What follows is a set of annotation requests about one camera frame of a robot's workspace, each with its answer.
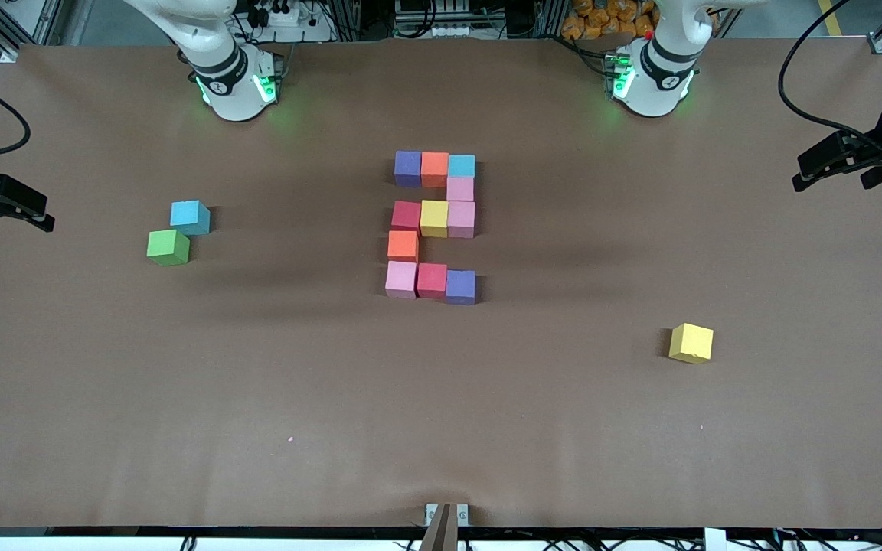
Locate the white slotted device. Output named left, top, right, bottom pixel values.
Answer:
left=395, top=0, right=488, bottom=37

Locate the white power strip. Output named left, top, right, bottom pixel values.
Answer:
left=246, top=0, right=335, bottom=43

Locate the brown table mat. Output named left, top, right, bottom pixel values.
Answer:
left=0, top=38, right=882, bottom=529

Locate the green foam cube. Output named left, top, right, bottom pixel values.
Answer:
left=146, top=229, right=190, bottom=267

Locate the orange foam cube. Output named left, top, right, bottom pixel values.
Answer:
left=387, top=230, right=420, bottom=263
left=420, top=152, right=450, bottom=188

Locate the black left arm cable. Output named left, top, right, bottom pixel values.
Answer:
left=778, top=0, right=882, bottom=155

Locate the orange packets pile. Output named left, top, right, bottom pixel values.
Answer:
left=561, top=0, right=656, bottom=39

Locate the yellow foam cube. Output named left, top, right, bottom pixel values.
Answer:
left=669, top=322, right=714, bottom=364
left=420, top=200, right=449, bottom=238

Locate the dented violet blue foam cube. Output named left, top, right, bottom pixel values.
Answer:
left=394, top=150, right=423, bottom=188

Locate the metal bracket with brown post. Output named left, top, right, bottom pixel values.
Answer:
left=424, top=503, right=470, bottom=551

